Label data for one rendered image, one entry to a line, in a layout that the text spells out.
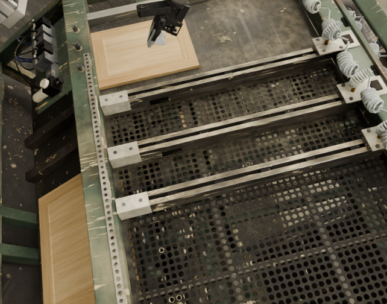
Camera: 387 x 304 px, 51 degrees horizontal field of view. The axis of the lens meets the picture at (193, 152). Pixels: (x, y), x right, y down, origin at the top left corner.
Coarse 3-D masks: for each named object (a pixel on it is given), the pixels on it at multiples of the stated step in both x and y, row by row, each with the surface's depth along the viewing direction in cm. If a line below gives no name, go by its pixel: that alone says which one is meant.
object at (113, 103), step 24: (336, 24) 175; (312, 48) 188; (336, 48) 182; (216, 72) 184; (240, 72) 183; (264, 72) 186; (288, 72) 190; (120, 96) 181; (144, 96) 180; (168, 96) 184
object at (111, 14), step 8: (152, 0) 216; (160, 0) 216; (192, 0) 217; (200, 0) 218; (112, 8) 215; (120, 8) 215; (128, 8) 214; (136, 8) 214; (88, 16) 213; (96, 16) 213; (104, 16) 213; (112, 16) 214; (120, 16) 215; (128, 16) 216
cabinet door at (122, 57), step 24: (144, 24) 210; (96, 48) 204; (120, 48) 203; (144, 48) 202; (168, 48) 201; (192, 48) 200; (96, 72) 196; (120, 72) 195; (144, 72) 194; (168, 72) 194
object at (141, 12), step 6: (138, 6) 137; (144, 6) 136; (150, 6) 136; (156, 6) 136; (162, 6) 136; (168, 6) 136; (138, 12) 135; (144, 12) 135; (150, 12) 136; (156, 12) 136; (162, 12) 137; (168, 12) 137
